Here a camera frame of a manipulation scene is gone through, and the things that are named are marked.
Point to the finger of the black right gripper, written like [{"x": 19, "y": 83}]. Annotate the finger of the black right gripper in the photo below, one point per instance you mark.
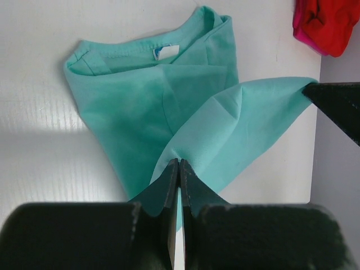
[{"x": 339, "y": 102}]

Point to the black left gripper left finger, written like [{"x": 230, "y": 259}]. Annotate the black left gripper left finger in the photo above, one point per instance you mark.
[{"x": 138, "y": 234}]

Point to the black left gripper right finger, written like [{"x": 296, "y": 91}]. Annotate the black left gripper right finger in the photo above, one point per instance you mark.
[{"x": 220, "y": 235}]

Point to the red t shirt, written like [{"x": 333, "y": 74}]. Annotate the red t shirt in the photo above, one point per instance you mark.
[{"x": 330, "y": 24}]

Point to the pink t shirt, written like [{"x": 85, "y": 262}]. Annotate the pink t shirt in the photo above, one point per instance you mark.
[{"x": 298, "y": 33}]

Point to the teal t shirt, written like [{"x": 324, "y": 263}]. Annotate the teal t shirt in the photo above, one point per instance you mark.
[{"x": 177, "y": 95}]

